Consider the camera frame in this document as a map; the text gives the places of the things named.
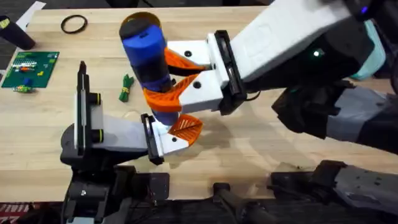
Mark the blue electric screwdriver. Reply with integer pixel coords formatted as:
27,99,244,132
119,17,181,126

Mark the green toy vegetable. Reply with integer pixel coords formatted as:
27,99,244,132
118,73,136,103

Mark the black upright left wrist plate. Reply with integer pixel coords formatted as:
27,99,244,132
73,60,91,156

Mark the orange round tub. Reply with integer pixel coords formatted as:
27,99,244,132
120,11,162,29

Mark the green board with toy blocks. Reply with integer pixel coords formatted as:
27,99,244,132
1,50,60,90

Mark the black cylinder with yellow label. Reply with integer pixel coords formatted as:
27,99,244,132
0,15,36,51

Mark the white paper sheet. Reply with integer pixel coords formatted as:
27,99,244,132
15,1,47,29

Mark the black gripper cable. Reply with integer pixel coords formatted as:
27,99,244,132
244,90,261,103

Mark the black rail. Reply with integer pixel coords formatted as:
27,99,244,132
62,182,398,224

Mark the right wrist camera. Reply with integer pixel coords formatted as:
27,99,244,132
325,0,379,22

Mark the black rubber ring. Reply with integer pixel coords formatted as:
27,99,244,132
60,14,89,35

